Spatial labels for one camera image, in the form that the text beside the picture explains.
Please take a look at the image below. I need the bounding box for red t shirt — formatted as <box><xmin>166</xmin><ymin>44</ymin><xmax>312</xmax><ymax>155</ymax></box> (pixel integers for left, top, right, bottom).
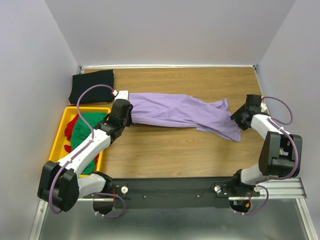
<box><xmin>64</xmin><ymin>114</ymin><xmax>79</xmax><ymax>153</ymax></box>

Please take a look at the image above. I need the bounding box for yellow plastic bin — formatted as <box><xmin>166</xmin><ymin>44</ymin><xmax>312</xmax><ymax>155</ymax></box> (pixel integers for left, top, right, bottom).
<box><xmin>48</xmin><ymin>106</ymin><xmax>111</xmax><ymax>162</ymax></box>

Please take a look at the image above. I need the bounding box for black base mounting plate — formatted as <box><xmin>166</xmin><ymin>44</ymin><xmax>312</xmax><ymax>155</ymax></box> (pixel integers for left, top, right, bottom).
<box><xmin>82</xmin><ymin>176</ymin><xmax>261</xmax><ymax>215</ymax></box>

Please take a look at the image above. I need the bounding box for green t shirt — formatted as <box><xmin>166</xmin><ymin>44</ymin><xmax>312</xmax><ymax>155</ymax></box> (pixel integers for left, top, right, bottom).
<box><xmin>70</xmin><ymin>112</ymin><xmax>107</xmax><ymax>175</ymax></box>

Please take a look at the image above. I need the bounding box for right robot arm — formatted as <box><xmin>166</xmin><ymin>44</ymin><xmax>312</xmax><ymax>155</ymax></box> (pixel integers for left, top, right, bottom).
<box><xmin>228</xmin><ymin>104</ymin><xmax>303</xmax><ymax>196</ymax></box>

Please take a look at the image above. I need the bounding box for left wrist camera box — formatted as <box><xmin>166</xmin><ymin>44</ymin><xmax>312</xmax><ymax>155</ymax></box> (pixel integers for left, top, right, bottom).
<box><xmin>114</xmin><ymin>90</ymin><xmax>129</xmax><ymax>101</ymax></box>

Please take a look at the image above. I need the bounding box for folded black t shirt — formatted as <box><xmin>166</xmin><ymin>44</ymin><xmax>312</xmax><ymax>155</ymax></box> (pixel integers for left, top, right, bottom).
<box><xmin>68</xmin><ymin>69</ymin><xmax>115</xmax><ymax>105</ymax></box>

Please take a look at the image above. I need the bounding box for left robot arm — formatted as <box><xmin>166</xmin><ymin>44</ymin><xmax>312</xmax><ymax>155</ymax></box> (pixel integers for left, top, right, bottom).
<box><xmin>37</xmin><ymin>99</ymin><xmax>133</xmax><ymax>214</ymax></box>

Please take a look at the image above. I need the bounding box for purple t shirt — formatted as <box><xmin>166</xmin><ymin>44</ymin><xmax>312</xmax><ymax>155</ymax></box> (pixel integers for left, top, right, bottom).
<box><xmin>129</xmin><ymin>93</ymin><xmax>241</xmax><ymax>142</ymax></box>

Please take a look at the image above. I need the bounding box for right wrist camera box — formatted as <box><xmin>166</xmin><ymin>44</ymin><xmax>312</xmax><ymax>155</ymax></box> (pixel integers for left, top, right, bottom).
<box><xmin>245</xmin><ymin>94</ymin><xmax>268</xmax><ymax>112</ymax></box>

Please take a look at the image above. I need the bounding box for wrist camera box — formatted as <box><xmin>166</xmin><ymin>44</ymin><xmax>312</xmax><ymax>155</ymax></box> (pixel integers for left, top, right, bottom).
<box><xmin>114</xmin><ymin>90</ymin><xmax>129</xmax><ymax>101</ymax></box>
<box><xmin>245</xmin><ymin>94</ymin><xmax>268</xmax><ymax>112</ymax></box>

